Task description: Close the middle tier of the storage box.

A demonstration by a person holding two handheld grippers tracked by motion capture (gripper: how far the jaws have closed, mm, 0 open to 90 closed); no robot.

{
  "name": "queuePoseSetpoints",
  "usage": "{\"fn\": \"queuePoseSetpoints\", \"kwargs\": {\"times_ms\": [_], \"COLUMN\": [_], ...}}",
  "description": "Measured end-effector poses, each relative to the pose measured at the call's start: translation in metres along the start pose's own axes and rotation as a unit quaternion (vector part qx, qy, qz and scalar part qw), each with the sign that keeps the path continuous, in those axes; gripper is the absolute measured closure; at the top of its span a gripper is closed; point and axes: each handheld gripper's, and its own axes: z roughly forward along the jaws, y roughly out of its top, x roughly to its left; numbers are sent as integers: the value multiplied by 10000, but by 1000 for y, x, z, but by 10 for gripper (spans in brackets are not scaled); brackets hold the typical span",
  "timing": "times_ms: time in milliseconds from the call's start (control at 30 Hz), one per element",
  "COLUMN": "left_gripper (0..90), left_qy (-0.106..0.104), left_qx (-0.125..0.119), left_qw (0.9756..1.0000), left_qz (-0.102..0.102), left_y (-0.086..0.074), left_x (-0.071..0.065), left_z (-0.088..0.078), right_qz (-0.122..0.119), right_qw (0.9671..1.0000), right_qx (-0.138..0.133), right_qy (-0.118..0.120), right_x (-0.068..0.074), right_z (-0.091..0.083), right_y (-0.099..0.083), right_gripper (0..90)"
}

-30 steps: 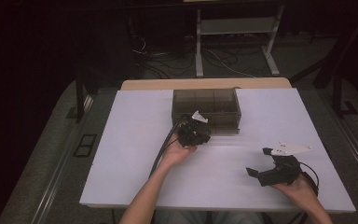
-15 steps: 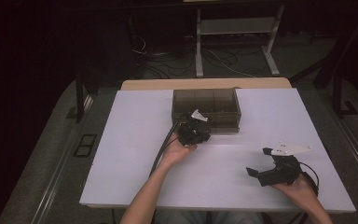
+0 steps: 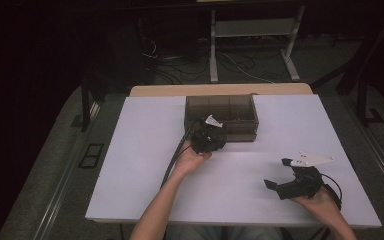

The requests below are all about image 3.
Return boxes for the person's legs in jeans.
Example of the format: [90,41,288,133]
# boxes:
[166,224,283,240]

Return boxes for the black stand with foot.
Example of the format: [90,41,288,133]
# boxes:
[70,75,107,132]

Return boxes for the left hand-held gripper black cable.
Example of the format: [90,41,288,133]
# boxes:
[160,121,196,189]

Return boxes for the black angled stand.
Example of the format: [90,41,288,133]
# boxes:
[313,9,384,128]

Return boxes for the grey metal desk frame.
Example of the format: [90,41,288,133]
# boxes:
[209,4,306,84]

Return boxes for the wooden table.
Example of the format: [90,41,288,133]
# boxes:
[129,82,314,98]

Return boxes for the smoky acrylic drawer box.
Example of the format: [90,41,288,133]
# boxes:
[183,94,260,143]

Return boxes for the black floor socket plate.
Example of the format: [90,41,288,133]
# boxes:
[78,143,105,170]

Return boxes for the tangle of floor cables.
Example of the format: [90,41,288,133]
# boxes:
[139,35,276,85]

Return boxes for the hand-held gripper black cable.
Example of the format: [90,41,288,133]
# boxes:
[160,121,196,189]
[320,173,343,212]

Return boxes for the person's right hand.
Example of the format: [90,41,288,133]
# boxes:
[291,185,340,218]

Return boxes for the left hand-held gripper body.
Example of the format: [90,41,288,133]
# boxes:
[189,114,228,155]

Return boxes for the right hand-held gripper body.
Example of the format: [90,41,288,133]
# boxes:
[275,151,336,201]

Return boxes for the right hand-held gripper black cable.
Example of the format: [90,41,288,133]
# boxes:
[320,173,343,212]

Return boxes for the person's left hand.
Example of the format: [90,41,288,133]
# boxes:
[174,139,213,178]

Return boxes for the white table board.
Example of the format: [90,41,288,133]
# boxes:
[85,94,383,229]

